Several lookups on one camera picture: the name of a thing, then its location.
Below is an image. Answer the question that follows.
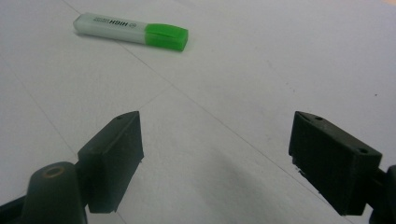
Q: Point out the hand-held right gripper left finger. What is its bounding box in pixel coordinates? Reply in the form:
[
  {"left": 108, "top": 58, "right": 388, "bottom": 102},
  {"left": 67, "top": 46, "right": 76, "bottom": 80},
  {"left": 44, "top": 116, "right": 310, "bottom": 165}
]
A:
[{"left": 77, "top": 110, "right": 145, "bottom": 215}]

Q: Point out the green highlighter pen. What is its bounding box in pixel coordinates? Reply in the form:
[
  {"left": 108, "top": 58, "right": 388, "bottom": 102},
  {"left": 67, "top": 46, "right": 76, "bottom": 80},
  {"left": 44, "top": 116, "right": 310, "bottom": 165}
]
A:
[{"left": 73, "top": 12, "right": 190, "bottom": 52}]

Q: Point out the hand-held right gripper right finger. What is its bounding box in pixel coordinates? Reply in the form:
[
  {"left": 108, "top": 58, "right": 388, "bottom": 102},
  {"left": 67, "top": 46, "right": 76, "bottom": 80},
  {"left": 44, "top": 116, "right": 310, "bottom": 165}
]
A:
[{"left": 288, "top": 110, "right": 383, "bottom": 217}]

